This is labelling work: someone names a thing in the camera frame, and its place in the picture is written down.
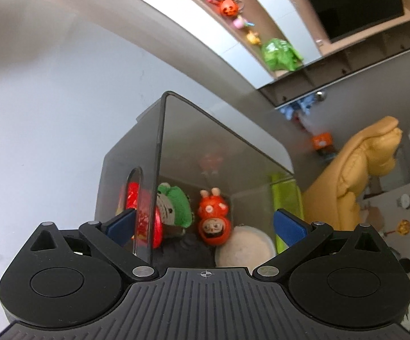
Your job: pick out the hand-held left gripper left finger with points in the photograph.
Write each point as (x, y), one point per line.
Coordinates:
(122, 228)

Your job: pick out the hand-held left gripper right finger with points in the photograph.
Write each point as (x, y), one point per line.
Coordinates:
(290, 229)

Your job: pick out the green storage box lid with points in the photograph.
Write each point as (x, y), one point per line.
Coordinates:
(285, 194)

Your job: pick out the transparent grey storage box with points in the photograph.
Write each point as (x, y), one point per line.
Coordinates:
(208, 141)

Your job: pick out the white marble desktop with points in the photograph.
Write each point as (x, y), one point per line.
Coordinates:
(49, 113)

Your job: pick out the red shiny toy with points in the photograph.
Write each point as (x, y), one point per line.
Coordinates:
(145, 216)

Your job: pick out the beige round disc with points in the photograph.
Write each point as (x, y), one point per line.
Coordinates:
(244, 248)

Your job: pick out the green hat knitted doll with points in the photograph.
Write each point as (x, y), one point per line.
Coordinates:
(175, 205)

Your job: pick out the dark round item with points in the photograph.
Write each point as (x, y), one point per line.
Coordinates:
(187, 251)

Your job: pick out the orange tumbler doll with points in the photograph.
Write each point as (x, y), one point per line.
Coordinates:
(214, 219)

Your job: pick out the yellow leather chair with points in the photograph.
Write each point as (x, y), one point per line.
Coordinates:
(353, 170)

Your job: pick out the orange toy box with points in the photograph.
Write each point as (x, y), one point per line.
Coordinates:
(321, 141)

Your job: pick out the blue plush doll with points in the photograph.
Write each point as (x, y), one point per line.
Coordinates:
(298, 106)

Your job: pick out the brown side shelf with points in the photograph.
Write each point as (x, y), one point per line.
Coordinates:
(350, 67)

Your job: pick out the yellow small toy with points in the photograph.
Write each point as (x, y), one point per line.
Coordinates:
(254, 38)

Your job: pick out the pink toy cup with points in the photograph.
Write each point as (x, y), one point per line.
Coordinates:
(241, 22)

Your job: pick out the orange pumpkin basket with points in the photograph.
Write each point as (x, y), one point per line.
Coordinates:
(229, 8)

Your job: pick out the white and wood wall cabinet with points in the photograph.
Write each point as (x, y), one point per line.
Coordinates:
(258, 10)

